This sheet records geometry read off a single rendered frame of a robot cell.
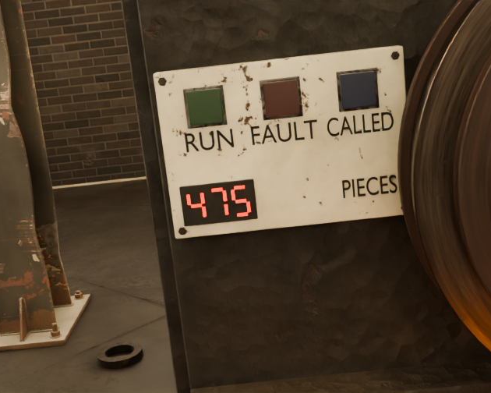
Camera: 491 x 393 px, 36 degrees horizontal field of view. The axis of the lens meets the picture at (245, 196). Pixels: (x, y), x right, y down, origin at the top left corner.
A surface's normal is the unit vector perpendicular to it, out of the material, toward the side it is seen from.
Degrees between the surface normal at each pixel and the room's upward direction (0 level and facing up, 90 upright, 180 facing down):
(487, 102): 90
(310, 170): 90
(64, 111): 90
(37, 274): 92
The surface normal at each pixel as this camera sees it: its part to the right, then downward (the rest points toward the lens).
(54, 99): 0.00, 0.22
